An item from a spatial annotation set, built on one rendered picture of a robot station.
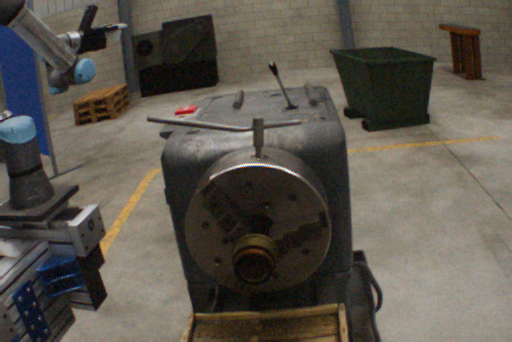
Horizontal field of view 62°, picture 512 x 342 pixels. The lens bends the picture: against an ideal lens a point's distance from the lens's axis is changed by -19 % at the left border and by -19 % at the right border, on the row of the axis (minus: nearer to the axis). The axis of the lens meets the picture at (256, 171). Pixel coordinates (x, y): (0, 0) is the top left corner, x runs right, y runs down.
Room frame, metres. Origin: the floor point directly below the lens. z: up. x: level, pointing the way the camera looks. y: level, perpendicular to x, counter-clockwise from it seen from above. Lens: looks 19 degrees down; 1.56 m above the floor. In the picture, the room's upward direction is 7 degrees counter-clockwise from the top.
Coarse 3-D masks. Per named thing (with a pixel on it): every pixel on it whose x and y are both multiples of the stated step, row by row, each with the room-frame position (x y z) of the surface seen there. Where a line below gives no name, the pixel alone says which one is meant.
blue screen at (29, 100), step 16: (32, 0) 5.30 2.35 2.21; (0, 32) 6.27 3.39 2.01; (0, 48) 6.34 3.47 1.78; (16, 48) 5.79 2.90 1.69; (32, 48) 5.35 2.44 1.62; (0, 64) 6.41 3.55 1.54; (16, 64) 5.85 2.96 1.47; (32, 64) 5.40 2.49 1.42; (16, 80) 5.92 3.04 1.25; (32, 80) 5.45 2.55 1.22; (16, 96) 6.00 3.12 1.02; (32, 96) 5.52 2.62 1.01; (16, 112) 6.10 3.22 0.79; (32, 112) 5.59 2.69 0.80; (48, 128) 5.30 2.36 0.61; (48, 144) 5.28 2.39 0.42
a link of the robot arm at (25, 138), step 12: (12, 120) 1.19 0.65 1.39; (24, 120) 1.18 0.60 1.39; (0, 132) 1.13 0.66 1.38; (12, 132) 1.12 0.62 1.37; (24, 132) 1.14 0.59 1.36; (36, 132) 1.19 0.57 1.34; (0, 144) 1.14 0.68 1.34; (12, 144) 1.12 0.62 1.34; (24, 144) 1.13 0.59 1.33; (36, 144) 1.18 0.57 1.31; (0, 156) 1.16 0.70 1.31; (12, 156) 1.12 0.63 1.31; (24, 156) 1.13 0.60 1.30; (36, 156) 1.16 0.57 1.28; (12, 168) 1.12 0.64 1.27; (24, 168) 1.12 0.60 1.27
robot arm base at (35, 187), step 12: (36, 168) 1.15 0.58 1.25; (12, 180) 1.12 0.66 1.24; (24, 180) 1.12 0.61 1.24; (36, 180) 1.14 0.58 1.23; (48, 180) 1.19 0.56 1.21; (12, 192) 1.12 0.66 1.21; (24, 192) 1.11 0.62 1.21; (36, 192) 1.13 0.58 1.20; (48, 192) 1.15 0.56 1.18; (12, 204) 1.11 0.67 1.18; (24, 204) 1.10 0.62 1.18; (36, 204) 1.11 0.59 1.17
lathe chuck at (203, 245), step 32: (224, 160) 1.07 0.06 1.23; (256, 160) 1.01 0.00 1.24; (288, 160) 1.05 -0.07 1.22; (224, 192) 1.00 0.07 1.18; (256, 192) 0.99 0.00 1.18; (288, 192) 0.99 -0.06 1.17; (320, 192) 1.01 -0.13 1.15; (192, 224) 1.01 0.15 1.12; (224, 256) 1.00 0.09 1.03; (288, 256) 0.99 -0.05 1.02; (320, 256) 0.98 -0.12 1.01; (256, 288) 1.00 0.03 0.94
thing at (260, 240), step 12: (240, 240) 0.91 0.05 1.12; (252, 240) 0.89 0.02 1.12; (264, 240) 0.90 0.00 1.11; (240, 252) 0.87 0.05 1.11; (252, 252) 0.85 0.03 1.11; (264, 252) 0.86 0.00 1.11; (276, 252) 0.90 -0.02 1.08; (240, 264) 0.85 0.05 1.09; (252, 264) 0.91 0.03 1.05; (264, 264) 0.85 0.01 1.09; (240, 276) 0.85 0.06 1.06; (252, 276) 0.88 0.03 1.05; (264, 276) 0.85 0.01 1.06
